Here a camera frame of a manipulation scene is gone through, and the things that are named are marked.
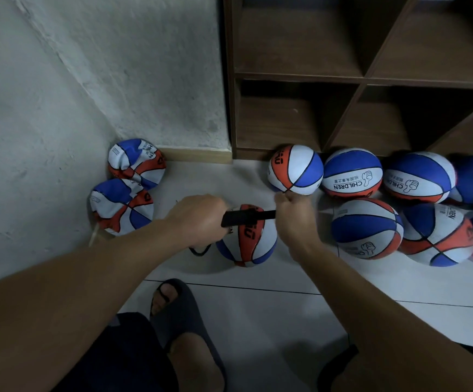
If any person's left hand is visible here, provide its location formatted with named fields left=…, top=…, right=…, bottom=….
left=165, top=194, right=231, bottom=248

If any person's right hand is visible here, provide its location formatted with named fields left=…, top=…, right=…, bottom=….
left=274, top=192, right=323, bottom=265

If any black hand pump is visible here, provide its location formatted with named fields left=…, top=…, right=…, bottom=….
left=189, top=208, right=277, bottom=257

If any brown wooden cubby shelf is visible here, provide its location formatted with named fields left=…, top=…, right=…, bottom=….
left=220, top=0, right=473, bottom=162

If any person's right forearm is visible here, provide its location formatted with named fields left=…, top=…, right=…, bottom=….
left=294, top=243, right=473, bottom=392

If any person's left forearm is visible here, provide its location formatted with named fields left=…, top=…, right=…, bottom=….
left=0, top=223, right=190, bottom=392

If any person's left foot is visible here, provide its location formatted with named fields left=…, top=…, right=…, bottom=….
left=152, top=284, right=225, bottom=392

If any black sandal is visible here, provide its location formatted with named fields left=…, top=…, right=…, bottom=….
left=315, top=342, right=360, bottom=392
left=148, top=278, right=229, bottom=392

